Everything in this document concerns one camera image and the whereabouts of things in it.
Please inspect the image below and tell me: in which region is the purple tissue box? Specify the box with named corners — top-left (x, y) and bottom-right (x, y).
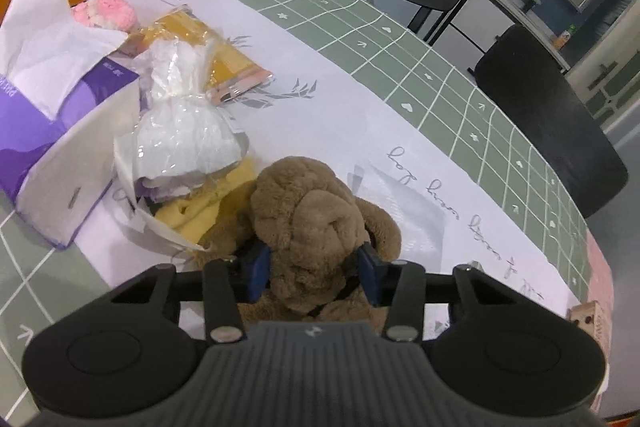
top-left (1, 0), bottom-right (139, 248)

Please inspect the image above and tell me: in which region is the white printed table runner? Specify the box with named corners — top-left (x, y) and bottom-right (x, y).
top-left (74, 0), bottom-right (584, 338)

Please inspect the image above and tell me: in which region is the clear plastic bag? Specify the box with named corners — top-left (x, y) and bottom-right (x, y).
top-left (114, 59), bottom-right (248, 202)

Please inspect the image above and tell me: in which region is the white sideboard cabinet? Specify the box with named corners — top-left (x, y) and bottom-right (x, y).
top-left (424, 0), bottom-right (570, 81)

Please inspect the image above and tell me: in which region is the yellow packaged cloth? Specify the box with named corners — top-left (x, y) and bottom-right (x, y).
top-left (122, 6), bottom-right (272, 105)

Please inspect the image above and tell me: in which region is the brown plush dog toy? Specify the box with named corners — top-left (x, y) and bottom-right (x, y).
top-left (193, 156), bottom-right (401, 332)

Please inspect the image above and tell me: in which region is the yellow soft cloth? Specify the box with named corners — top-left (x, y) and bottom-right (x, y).
top-left (154, 156), bottom-right (256, 244)

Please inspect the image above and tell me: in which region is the pink crochet toy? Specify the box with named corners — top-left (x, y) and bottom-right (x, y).
top-left (72, 0), bottom-right (138, 32)

